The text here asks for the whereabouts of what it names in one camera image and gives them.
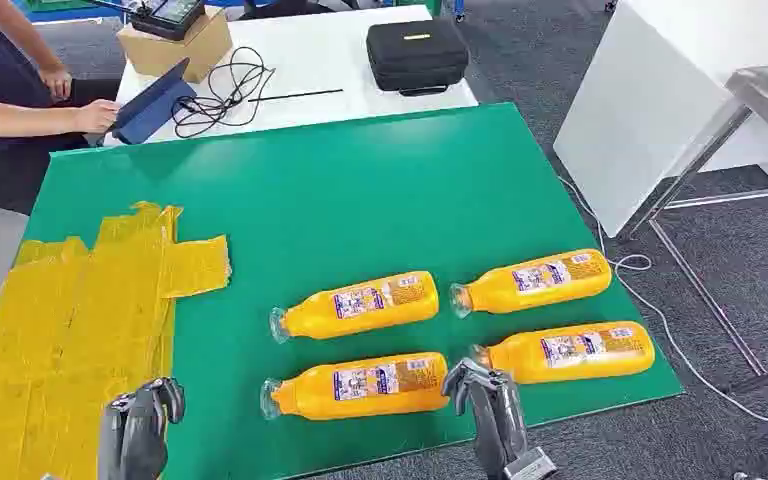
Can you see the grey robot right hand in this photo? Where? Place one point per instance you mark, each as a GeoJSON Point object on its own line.
{"type": "Point", "coordinates": [496, 417]}

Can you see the person's hand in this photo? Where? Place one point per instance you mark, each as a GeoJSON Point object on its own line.
{"type": "Point", "coordinates": [97, 116]}
{"type": "Point", "coordinates": [58, 81]}

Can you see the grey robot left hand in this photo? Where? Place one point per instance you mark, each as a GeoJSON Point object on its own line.
{"type": "Point", "coordinates": [135, 437]}

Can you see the orange drink bottle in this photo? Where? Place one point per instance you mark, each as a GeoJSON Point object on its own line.
{"type": "Point", "coordinates": [589, 372]}
{"type": "Point", "coordinates": [318, 321]}
{"type": "Point", "coordinates": [357, 405]}
{"type": "Point", "coordinates": [536, 299]}

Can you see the blue tablet case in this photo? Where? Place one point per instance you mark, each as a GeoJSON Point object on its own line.
{"type": "Point", "coordinates": [152, 106]}

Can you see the cardboard box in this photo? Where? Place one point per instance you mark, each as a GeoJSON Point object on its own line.
{"type": "Point", "coordinates": [185, 56]}

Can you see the black handheld controller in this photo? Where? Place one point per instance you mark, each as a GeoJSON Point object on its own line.
{"type": "Point", "coordinates": [165, 23]}

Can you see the thin black rod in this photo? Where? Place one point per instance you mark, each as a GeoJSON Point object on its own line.
{"type": "Point", "coordinates": [298, 95]}

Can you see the black chair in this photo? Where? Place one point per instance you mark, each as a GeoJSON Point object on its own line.
{"type": "Point", "coordinates": [278, 8]}

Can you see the white table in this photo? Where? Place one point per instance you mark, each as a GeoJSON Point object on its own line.
{"type": "Point", "coordinates": [324, 53]}

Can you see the green table mat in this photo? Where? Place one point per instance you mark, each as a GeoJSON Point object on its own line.
{"type": "Point", "coordinates": [357, 199]}

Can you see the black carrying case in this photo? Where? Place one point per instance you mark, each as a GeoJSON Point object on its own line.
{"type": "Point", "coordinates": [417, 60]}

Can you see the white cabinet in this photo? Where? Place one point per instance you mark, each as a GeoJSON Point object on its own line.
{"type": "Point", "coordinates": [636, 119]}

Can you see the green crate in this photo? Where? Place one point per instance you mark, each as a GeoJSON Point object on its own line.
{"type": "Point", "coordinates": [424, 5]}

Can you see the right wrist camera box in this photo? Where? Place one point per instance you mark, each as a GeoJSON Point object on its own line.
{"type": "Point", "coordinates": [530, 467]}

